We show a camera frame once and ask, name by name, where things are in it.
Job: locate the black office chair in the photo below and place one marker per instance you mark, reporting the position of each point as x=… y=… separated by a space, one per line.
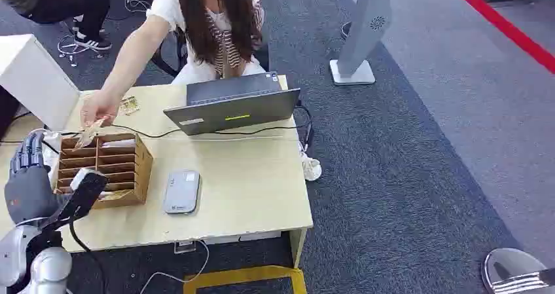
x=169 y=62

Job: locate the flat grey card reader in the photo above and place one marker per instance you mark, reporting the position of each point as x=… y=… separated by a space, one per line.
x=182 y=192

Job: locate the wooden card box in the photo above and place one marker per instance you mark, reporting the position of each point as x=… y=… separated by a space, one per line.
x=130 y=170

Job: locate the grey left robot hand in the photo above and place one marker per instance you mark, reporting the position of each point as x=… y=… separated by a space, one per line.
x=28 y=192

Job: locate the grey floor stand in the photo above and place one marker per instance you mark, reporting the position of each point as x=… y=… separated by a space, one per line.
x=364 y=27

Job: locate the white card in box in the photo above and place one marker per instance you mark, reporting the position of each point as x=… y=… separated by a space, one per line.
x=119 y=143

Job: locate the person in dark clothing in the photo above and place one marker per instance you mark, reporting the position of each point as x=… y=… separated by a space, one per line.
x=52 y=3

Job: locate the small printed card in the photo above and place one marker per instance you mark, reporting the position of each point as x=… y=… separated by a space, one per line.
x=129 y=105

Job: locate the card with printed face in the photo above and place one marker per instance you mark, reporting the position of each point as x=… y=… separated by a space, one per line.
x=86 y=135

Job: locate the yellow floor tape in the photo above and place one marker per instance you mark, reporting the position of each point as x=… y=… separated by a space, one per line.
x=243 y=275

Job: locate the grey laptop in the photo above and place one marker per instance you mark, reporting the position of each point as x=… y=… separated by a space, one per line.
x=234 y=110

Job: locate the white cabinet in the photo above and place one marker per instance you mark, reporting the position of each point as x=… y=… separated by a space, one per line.
x=34 y=79

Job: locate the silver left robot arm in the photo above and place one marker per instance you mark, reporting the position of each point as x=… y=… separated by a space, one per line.
x=43 y=266

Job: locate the person's right hand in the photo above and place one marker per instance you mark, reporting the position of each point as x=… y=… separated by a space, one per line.
x=97 y=107

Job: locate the seated person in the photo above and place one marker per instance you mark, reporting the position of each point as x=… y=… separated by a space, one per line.
x=217 y=27

